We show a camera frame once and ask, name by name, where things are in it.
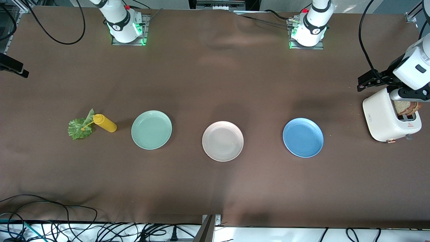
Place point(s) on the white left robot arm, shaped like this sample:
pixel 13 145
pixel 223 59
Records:
pixel 312 27

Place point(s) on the black power plug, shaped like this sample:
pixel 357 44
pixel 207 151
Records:
pixel 173 235

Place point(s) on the green plate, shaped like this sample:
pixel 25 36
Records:
pixel 151 129

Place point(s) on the silver metal bracket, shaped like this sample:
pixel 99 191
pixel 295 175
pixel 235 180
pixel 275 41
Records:
pixel 217 220

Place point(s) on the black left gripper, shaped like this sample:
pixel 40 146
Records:
pixel 387 76

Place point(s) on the grey power strip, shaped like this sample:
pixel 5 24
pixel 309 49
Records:
pixel 218 4

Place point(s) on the brown tablecloth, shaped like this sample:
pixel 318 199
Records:
pixel 215 84

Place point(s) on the brown bread slice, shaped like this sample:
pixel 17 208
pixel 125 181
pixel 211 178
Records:
pixel 401 107
pixel 416 107

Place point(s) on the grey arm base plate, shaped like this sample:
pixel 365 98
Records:
pixel 319 47
pixel 145 25

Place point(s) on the aluminium frame profile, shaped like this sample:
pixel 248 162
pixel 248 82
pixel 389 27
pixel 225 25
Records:
pixel 25 6
pixel 410 16

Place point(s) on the green lettuce leaf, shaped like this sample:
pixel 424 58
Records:
pixel 79 131

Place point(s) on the blue plate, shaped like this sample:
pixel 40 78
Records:
pixel 303 137

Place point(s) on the yellow mustard squeeze bottle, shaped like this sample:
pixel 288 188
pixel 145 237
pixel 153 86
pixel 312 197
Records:
pixel 105 123

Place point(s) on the thin grey rod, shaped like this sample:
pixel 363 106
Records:
pixel 154 16

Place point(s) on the beige plate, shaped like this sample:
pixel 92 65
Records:
pixel 222 141

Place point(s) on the dark grey post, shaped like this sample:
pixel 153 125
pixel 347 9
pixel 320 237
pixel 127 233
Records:
pixel 206 232

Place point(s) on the white toaster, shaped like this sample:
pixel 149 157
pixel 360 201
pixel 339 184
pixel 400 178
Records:
pixel 379 117

